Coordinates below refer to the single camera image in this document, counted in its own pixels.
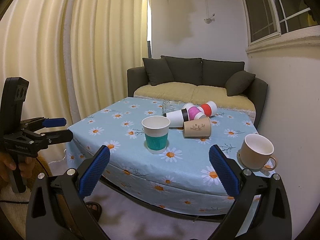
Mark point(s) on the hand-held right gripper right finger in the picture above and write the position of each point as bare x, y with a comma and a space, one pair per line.
223, 172

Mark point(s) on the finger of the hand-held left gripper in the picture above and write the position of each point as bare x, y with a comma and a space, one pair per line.
60, 136
53, 122

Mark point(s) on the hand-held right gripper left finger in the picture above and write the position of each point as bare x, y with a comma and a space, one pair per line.
96, 172

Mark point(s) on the brown paper cup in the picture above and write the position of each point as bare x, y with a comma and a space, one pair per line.
197, 128

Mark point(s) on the white cup red sleeve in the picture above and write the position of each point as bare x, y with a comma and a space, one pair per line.
208, 108

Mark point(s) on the white cup teal sleeve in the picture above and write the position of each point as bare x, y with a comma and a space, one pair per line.
156, 142

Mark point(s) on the white cup pink sleeve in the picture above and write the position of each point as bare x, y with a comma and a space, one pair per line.
193, 112

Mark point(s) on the white cup black sleeve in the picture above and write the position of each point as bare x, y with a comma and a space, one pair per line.
175, 118

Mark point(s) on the clear glass cup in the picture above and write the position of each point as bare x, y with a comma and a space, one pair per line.
167, 108

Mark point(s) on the person's left hand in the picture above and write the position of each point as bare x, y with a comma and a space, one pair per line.
10, 165

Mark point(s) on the beige ceramic mug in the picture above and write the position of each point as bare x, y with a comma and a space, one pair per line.
252, 158

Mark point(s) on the brown fuzzy cloth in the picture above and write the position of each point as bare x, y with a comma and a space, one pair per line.
42, 167

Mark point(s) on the person's foot in sandal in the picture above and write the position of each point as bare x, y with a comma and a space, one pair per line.
94, 208

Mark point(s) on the blue daisy print tablecloth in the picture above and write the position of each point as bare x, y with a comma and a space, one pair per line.
115, 130

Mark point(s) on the cream curtain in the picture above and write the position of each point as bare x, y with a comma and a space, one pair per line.
75, 55

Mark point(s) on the dark grey sofa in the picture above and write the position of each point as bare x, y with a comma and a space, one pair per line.
260, 92

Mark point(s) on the dark grey throw pillow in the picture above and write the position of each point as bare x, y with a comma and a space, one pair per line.
157, 71
238, 83

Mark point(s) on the beige sofa cover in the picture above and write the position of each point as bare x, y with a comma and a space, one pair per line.
170, 90

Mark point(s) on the dark grey back cushion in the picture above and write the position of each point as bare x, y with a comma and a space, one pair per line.
220, 68
186, 70

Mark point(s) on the white framed window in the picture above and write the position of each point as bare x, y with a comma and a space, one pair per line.
265, 10

